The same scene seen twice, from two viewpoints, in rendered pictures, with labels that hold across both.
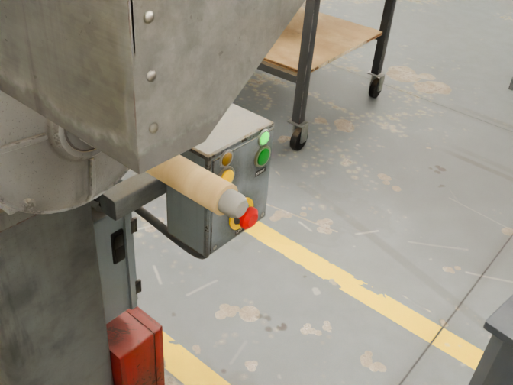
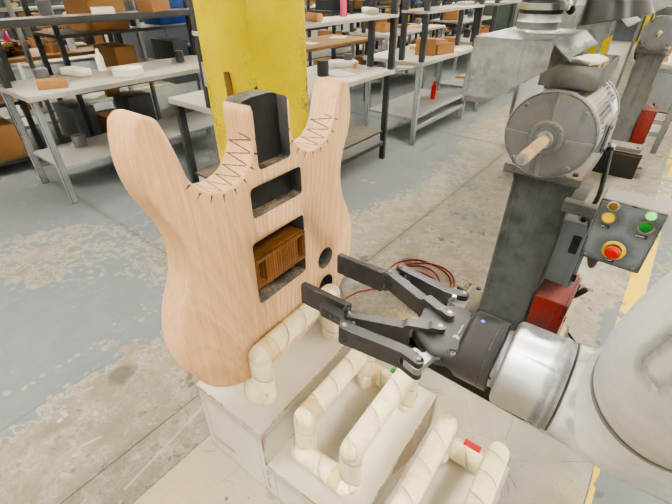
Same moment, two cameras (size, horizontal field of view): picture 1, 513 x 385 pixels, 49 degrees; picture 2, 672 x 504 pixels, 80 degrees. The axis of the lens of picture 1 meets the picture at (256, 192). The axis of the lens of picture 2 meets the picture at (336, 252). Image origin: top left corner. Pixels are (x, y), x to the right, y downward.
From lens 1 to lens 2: 0.98 m
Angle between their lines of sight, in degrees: 72
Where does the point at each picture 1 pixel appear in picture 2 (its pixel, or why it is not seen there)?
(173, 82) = (477, 81)
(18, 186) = (512, 147)
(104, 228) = (572, 228)
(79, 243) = (551, 218)
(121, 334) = (550, 292)
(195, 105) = (482, 91)
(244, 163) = (627, 220)
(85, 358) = (524, 277)
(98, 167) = (543, 161)
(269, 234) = not seen: outside the picture
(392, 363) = not seen: outside the picture
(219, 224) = (594, 241)
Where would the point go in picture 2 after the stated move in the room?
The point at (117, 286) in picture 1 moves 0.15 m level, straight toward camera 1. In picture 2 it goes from (563, 265) to (529, 272)
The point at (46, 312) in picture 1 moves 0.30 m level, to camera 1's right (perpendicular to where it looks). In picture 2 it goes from (520, 235) to (554, 285)
